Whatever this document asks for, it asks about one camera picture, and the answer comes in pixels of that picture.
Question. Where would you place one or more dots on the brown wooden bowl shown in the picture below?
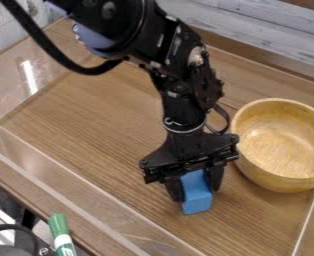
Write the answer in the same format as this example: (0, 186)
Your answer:
(277, 144)

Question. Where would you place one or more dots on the green white marker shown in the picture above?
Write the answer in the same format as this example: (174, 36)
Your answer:
(62, 236)

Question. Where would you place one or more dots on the blue rectangular block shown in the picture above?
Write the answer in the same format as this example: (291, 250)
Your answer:
(198, 194)

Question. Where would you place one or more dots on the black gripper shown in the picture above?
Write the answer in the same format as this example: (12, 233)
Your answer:
(187, 152)

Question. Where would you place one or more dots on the clear acrylic front wall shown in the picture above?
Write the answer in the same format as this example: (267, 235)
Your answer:
(106, 227)

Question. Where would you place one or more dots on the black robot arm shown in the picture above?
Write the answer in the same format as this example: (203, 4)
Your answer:
(134, 31)

